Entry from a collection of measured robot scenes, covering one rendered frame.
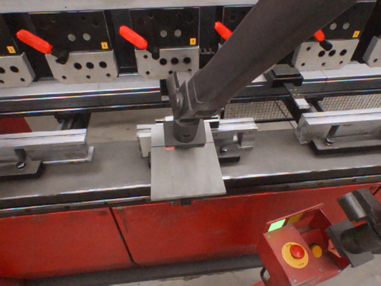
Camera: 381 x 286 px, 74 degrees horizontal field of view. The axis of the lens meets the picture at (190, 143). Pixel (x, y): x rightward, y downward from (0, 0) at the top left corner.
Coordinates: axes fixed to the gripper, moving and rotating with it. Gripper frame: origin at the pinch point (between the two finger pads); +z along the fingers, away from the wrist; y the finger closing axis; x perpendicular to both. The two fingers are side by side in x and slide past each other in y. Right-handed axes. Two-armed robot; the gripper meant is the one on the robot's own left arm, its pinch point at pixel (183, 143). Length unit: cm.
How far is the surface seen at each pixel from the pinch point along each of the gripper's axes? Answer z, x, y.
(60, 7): -25.5, -22.5, 23.6
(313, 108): 27, -20, -59
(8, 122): 58, -37, 84
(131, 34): -23.6, -17.0, 10.2
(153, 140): 3.1, -2.6, 8.2
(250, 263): 85, 46, -37
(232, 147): 12.7, -1.2, -17.1
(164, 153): 0.5, 2.3, 5.4
